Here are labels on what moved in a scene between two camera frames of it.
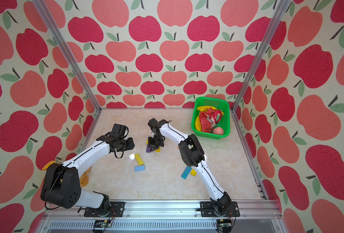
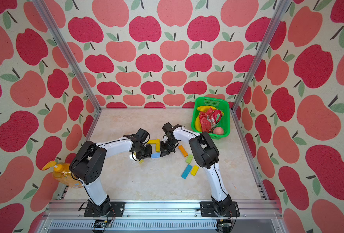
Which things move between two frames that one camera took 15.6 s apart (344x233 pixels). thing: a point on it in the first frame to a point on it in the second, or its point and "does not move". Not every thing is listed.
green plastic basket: (221, 104) does not move
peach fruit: (218, 130) does not move
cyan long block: (186, 172) does not move
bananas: (203, 108) does not move
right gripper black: (152, 145) to (163, 151)
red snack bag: (208, 119) does not move
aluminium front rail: (177, 216) does not move
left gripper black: (131, 146) to (148, 155)
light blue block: (139, 168) to (155, 155)
